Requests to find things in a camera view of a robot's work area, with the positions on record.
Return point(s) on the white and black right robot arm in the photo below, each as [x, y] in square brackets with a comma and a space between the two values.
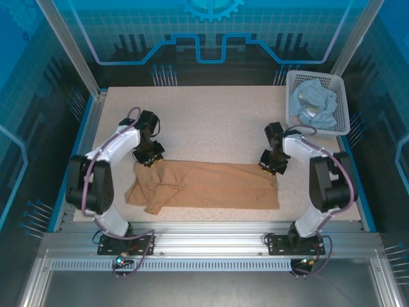
[297, 144]

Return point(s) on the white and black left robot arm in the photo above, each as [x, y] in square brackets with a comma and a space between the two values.
[118, 144]

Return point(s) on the pale perforated plastic basket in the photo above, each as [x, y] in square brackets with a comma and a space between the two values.
[342, 105]

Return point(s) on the light blue t-shirt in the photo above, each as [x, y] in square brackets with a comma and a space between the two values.
[314, 105]

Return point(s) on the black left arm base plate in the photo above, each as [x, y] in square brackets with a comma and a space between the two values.
[143, 246]

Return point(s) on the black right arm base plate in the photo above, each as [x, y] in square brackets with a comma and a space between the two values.
[278, 244]

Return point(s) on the aluminium lower frame bar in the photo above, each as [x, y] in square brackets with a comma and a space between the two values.
[385, 281]
[35, 281]

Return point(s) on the aluminium frame post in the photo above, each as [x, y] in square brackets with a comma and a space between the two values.
[358, 32]
[83, 64]

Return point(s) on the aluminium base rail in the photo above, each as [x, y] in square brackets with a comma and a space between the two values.
[207, 240]

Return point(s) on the orange t-shirt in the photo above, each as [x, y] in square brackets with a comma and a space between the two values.
[207, 185]

